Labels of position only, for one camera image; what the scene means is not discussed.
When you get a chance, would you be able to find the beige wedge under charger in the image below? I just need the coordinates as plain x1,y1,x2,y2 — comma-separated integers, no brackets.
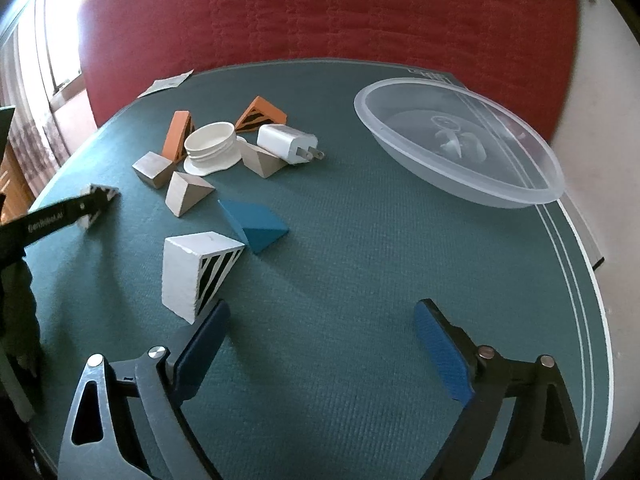
239,138,288,179

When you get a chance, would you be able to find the clear plastic bowl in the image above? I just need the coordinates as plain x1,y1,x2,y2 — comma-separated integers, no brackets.
354,77,565,209

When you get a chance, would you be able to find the tall orange striped wedge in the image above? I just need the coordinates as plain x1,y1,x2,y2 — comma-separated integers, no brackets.
160,110,195,162

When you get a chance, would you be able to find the blue wedge block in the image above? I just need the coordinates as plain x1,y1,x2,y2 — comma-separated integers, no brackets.
218,200,290,255

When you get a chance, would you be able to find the small white striped wedge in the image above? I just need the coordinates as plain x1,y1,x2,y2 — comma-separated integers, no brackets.
75,183,122,232

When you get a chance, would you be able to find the beige block left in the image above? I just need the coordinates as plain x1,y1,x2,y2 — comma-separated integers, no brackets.
132,152,176,188

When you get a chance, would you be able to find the large white striped wedge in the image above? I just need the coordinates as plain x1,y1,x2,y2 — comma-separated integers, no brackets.
162,231,245,324

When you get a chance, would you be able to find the white paper packet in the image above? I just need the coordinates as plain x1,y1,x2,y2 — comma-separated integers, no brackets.
138,70,193,99

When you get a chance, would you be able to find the white usb wall charger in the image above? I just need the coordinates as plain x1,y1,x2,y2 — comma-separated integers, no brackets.
257,124,324,165

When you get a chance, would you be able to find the beige wedge block front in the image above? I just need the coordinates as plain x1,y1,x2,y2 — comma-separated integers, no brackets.
165,171,215,218

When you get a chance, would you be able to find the white plastic jar lid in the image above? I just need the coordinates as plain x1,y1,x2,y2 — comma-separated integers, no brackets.
183,122,241,177

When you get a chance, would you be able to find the window with curtain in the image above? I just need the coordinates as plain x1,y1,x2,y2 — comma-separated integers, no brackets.
1,0,98,196

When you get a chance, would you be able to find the red quilted sofa back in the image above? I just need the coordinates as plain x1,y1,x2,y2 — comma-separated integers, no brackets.
79,0,578,139

